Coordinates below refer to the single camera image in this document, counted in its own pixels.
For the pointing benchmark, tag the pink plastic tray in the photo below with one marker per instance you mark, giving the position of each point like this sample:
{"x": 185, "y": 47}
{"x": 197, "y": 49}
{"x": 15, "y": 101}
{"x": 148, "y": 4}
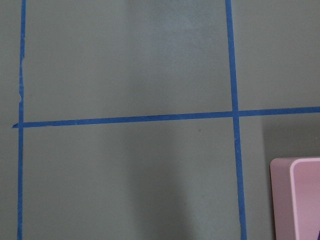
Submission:
{"x": 295, "y": 185}

